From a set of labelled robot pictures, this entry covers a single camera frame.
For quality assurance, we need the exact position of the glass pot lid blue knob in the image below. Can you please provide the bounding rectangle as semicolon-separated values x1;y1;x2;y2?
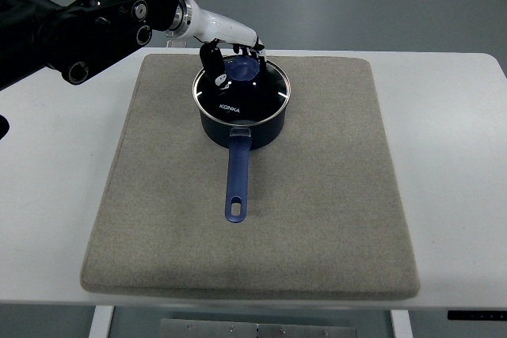
193;55;292;126

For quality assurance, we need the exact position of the beige fabric mat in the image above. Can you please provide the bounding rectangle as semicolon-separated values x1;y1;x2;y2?
81;54;420;301

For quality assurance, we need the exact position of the white right table leg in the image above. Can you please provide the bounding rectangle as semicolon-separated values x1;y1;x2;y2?
390;310;414;338

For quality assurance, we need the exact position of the dark blue saucepan blue handle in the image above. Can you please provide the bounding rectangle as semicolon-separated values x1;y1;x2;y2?
199;100;287;224

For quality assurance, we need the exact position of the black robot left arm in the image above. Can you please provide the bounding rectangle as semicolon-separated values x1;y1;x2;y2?
1;0;180;89

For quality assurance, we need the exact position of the black table control panel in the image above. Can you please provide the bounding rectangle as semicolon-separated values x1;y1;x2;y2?
447;310;507;321

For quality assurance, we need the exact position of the white left table leg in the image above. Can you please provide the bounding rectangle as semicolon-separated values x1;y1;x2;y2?
88;306;114;338

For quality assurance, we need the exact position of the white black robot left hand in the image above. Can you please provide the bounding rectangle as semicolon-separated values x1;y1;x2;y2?
167;0;266;89

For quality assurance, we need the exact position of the white table leg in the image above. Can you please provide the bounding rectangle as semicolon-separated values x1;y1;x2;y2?
88;306;114;338
390;310;414;338

